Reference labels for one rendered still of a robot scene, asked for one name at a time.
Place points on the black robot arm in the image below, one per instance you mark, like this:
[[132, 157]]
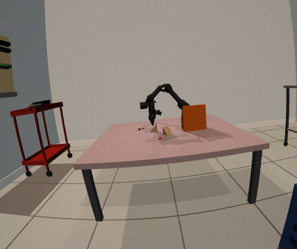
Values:
[[167, 88]]

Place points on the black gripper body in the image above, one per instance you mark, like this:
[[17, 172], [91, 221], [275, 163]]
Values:
[[151, 113]]

